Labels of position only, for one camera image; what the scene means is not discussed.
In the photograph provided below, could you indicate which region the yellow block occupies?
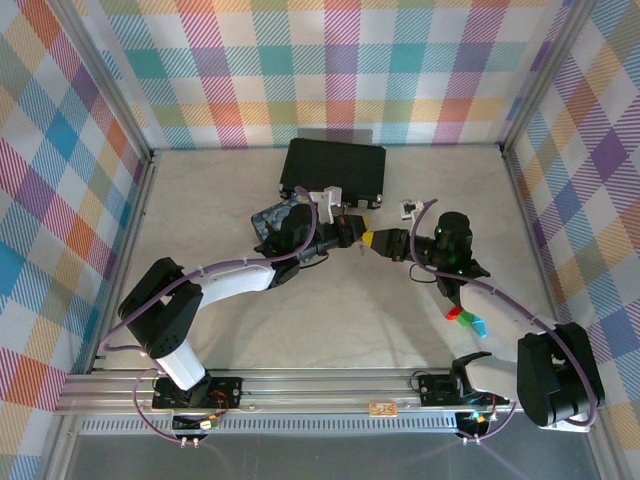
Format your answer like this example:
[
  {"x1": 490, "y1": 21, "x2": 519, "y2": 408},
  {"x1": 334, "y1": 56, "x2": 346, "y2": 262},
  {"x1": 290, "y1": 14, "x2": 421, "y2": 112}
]
[{"x1": 359, "y1": 215, "x2": 382, "y2": 249}]

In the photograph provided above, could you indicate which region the starry night print card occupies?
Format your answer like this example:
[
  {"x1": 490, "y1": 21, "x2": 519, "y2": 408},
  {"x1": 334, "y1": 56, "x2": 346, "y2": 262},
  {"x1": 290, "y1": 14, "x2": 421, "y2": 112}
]
[{"x1": 251, "y1": 201, "x2": 301, "y2": 246}]

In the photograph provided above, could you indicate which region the black carrying case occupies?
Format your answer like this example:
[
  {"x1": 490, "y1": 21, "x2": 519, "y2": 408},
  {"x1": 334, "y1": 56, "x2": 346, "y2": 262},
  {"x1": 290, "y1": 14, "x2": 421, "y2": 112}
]
[{"x1": 278, "y1": 138, "x2": 387, "y2": 211}]

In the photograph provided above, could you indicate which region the perforated metal strip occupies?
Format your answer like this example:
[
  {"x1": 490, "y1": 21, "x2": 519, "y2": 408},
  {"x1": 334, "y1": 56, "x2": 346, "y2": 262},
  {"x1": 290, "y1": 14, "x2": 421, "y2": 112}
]
[{"x1": 74, "y1": 412, "x2": 501, "y2": 437}]

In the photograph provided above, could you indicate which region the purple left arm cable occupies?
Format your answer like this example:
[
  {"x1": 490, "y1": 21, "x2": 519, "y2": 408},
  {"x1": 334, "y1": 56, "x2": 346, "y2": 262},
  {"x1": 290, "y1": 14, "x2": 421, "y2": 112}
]
[{"x1": 99, "y1": 185, "x2": 321, "y2": 446}]

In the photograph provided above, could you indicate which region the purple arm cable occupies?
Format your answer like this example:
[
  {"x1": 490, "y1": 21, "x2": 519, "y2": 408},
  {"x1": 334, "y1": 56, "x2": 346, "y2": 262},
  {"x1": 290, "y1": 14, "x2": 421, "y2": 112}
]
[
  {"x1": 408, "y1": 198, "x2": 601, "y2": 444},
  {"x1": 99, "y1": 185, "x2": 321, "y2": 446}
]

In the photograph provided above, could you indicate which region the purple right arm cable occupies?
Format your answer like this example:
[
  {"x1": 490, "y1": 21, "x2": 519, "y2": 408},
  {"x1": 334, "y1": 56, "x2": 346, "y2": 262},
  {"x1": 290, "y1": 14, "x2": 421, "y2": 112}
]
[{"x1": 408, "y1": 198, "x2": 601, "y2": 444}]

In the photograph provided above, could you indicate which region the thin black right gripper cable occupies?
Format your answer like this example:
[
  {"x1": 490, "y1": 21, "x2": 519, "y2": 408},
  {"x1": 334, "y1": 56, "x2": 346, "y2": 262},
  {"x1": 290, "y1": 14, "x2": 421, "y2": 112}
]
[{"x1": 408, "y1": 263, "x2": 444, "y2": 286}]

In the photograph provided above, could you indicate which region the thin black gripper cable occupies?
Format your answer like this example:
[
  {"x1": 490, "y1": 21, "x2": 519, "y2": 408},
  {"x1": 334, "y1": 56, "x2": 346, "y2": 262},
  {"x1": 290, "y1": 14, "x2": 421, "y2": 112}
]
[
  {"x1": 298, "y1": 248, "x2": 332, "y2": 270},
  {"x1": 408, "y1": 263, "x2": 444, "y2": 286}
]

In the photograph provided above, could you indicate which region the thin black left gripper cable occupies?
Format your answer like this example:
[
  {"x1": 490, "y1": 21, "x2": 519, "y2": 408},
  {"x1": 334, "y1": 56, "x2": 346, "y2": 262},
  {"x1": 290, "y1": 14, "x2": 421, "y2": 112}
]
[{"x1": 298, "y1": 248, "x2": 332, "y2": 270}]

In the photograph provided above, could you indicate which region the aluminium frame floor bar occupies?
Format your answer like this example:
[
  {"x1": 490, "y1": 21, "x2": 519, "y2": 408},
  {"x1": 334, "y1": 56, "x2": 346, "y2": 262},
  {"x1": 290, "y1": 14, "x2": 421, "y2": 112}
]
[
  {"x1": 502, "y1": 147, "x2": 574, "y2": 326},
  {"x1": 85, "y1": 152, "x2": 159, "y2": 375}
]

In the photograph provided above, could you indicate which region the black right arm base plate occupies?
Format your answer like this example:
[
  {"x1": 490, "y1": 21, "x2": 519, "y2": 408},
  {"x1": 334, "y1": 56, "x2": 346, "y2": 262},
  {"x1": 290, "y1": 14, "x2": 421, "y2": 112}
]
[{"x1": 418, "y1": 373, "x2": 481, "y2": 407}]

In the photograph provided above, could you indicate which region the aluminium mounting rail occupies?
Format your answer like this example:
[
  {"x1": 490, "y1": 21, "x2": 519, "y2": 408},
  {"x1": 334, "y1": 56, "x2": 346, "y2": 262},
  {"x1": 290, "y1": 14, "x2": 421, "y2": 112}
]
[{"x1": 52, "y1": 368, "x2": 526, "y2": 416}]

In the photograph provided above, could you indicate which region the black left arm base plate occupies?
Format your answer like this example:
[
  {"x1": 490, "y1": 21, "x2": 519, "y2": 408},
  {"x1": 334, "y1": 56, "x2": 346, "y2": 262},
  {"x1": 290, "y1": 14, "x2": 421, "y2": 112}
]
[{"x1": 152, "y1": 377, "x2": 245, "y2": 412}]

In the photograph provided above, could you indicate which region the aluminium frame post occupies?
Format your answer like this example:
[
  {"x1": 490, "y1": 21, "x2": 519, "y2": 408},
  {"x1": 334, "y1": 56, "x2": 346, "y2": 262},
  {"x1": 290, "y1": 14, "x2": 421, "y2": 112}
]
[
  {"x1": 62, "y1": 0, "x2": 155, "y2": 162},
  {"x1": 501, "y1": 0, "x2": 599, "y2": 157}
]

